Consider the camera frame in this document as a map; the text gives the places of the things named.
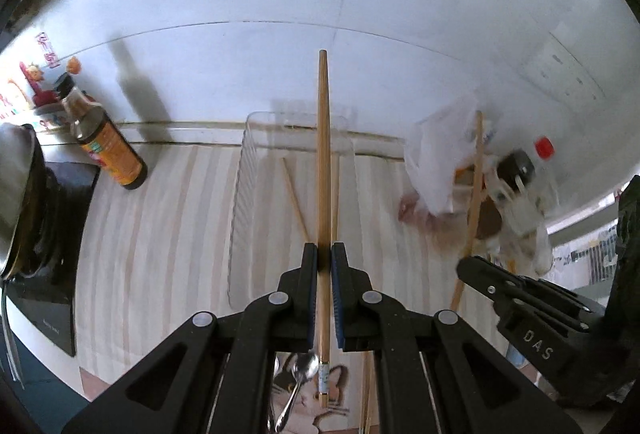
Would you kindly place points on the cat print mat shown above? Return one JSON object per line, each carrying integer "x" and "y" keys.
{"x": 345, "y": 379}

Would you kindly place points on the long wooden chopstick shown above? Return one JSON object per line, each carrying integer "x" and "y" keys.
{"x": 323, "y": 154}

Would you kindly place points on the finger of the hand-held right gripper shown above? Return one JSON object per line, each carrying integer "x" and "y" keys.
{"x": 505, "y": 284}

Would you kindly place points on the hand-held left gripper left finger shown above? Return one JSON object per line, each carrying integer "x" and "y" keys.
{"x": 313, "y": 299}

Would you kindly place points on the clear plastic container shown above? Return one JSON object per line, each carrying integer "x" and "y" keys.
{"x": 260, "y": 214}

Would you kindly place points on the white plastic bag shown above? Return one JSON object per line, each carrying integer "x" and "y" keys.
{"x": 437, "y": 164}

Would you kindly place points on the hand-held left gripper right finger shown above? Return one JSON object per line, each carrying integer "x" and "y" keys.
{"x": 338, "y": 299}

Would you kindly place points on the metal pot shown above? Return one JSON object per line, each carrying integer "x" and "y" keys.
{"x": 17, "y": 194}

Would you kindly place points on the black stove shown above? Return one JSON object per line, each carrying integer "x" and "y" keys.
{"x": 55, "y": 234}

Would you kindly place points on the striped table mat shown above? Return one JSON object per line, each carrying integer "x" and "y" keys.
{"x": 165, "y": 234}

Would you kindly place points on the clear bottle red cap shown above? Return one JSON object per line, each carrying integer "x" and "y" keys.
{"x": 546, "y": 154}

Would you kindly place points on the dark sauce bottle orange label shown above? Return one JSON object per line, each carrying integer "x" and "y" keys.
{"x": 107, "y": 144}

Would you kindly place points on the metal spoon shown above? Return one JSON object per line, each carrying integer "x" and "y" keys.
{"x": 304, "y": 369}

